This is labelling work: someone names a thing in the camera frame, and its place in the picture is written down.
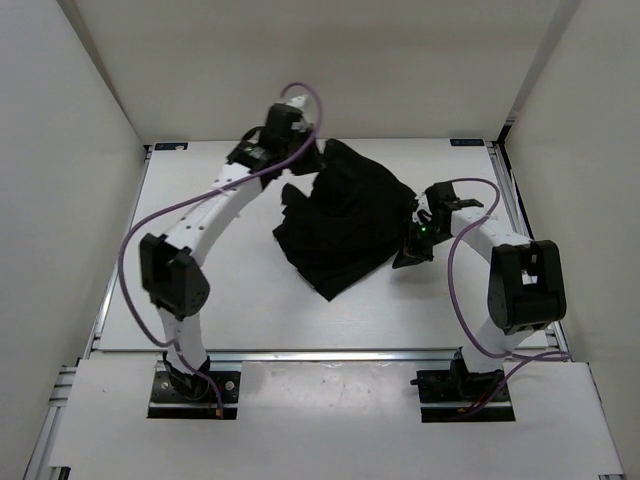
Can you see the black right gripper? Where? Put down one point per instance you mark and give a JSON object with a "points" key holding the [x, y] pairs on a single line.
{"points": [[411, 253]]}

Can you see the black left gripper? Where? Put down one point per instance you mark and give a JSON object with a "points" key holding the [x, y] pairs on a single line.
{"points": [[313, 163]]}

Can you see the black pleated skirt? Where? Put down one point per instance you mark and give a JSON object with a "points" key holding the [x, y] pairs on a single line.
{"points": [[351, 223]]}

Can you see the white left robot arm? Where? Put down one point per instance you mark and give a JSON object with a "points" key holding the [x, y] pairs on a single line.
{"points": [[171, 263]]}

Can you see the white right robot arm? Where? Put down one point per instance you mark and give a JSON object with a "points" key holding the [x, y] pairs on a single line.
{"points": [[525, 286]]}

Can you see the blue right corner label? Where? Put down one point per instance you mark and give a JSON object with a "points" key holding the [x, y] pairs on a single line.
{"points": [[466, 142]]}

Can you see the blue corner label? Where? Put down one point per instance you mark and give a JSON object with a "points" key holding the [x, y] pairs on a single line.
{"points": [[466, 142], [170, 146]]}

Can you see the blue left corner label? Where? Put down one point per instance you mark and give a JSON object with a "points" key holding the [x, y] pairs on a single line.
{"points": [[170, 146]]}

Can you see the white front cover board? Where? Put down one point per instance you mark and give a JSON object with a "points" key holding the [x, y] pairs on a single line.
{"points": [[346, 421]]}

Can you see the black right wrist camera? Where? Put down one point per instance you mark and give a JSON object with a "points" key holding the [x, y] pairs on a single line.
{"points": [[441, 196]]}

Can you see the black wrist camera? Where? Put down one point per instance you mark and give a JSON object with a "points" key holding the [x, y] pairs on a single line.
{"points": [[441, 196], [286, 125]]}

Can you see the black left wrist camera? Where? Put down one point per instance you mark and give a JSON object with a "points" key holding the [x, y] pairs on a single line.
{"points": [[286, 125]]}

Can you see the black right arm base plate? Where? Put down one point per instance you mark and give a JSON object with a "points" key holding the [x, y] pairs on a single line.
{"points": [[450, 396]]}

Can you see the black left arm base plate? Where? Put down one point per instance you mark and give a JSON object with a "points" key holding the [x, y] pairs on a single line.
{"points": [[170, 400]]}

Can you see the aluminium table frame rail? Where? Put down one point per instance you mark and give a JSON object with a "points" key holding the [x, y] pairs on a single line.
{"points": [[260, 308]]}

